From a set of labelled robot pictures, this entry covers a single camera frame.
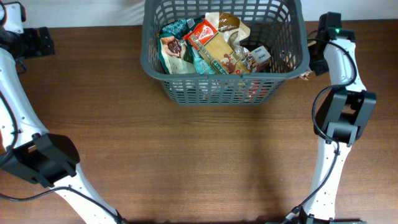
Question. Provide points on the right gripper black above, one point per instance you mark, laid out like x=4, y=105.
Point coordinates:
x=318, y=66

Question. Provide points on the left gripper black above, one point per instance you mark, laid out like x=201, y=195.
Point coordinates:
x=45, y=40

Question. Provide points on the Pantree white rice bag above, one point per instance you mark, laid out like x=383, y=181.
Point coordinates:
x=306, y=75

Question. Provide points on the multicolour tissue pocket pack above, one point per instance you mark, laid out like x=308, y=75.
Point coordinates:
x=258, y=59

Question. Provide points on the Pantree mushroom bag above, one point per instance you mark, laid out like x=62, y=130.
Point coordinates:
x=231, y=28

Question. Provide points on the San Remo spaghetti packet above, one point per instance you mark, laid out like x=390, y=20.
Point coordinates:
x=215, y=50

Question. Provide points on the mint green wipes packet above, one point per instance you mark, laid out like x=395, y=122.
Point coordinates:
x=201, y=65

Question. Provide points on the green coffee snack bag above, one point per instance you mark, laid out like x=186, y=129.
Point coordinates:
x=175, y=53

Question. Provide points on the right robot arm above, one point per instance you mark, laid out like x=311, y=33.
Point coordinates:
x=339, y=121

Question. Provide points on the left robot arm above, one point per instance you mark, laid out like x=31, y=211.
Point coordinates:
x=31, y=152

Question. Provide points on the grey plastic lattice basket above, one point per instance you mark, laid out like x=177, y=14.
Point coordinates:
x=276, y=25

